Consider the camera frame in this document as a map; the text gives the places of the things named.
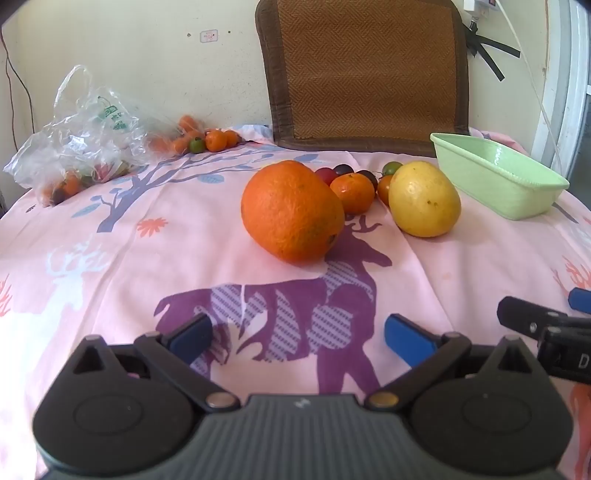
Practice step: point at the light green plastic basket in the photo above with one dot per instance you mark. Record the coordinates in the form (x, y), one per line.
(498, 175)

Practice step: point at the dark purple plum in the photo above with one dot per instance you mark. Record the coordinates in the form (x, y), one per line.
(344, 169)
(369, 177)

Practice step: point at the red cherry tomato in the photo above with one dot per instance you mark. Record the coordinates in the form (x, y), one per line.
(324, 174)

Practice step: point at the orange cherry tomato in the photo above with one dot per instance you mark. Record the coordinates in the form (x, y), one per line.
(383, 190)

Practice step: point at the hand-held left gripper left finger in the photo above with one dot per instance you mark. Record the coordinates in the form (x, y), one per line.
(191, 337)

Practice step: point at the brown woven seat cushion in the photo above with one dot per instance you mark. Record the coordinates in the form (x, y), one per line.
(369, 69)

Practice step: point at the pile of small oranges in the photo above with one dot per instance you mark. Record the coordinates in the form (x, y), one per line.
(214, 140)

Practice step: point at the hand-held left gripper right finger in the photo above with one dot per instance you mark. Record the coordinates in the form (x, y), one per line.
(408, 339)

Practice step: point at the white framed glass door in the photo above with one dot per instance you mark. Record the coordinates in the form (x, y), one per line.
(561, 69)

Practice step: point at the green cherry tomato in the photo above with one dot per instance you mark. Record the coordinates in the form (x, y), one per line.
(392, 167)

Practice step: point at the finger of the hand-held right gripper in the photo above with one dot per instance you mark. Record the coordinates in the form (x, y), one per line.
(531, 316)
(581, 297)

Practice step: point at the small mandarin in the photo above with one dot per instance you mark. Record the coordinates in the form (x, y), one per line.
(353, 194)

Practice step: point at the pink deer print tablecloth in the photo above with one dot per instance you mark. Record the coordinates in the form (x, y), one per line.
(161, 258)

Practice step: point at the small green tomato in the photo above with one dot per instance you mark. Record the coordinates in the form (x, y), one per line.
(197, 145)

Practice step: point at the clear plastic bag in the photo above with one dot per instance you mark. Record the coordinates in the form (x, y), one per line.
(87, 134)

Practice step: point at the white power strip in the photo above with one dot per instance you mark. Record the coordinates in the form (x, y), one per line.
(480, 5)

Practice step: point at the large orange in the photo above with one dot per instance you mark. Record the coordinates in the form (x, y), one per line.
(291, 212)

